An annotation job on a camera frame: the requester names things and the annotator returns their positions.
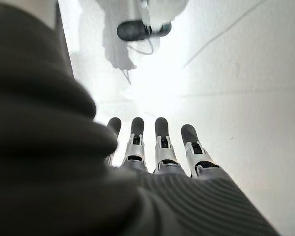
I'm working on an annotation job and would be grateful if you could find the thin white cable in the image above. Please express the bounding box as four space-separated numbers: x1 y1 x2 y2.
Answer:
126 38 155 56

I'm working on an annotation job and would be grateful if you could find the robot left leg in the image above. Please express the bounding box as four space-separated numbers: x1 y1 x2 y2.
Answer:
116 0 187 41

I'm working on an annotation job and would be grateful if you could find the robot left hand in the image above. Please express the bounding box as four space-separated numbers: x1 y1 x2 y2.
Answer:
0 0 282 236

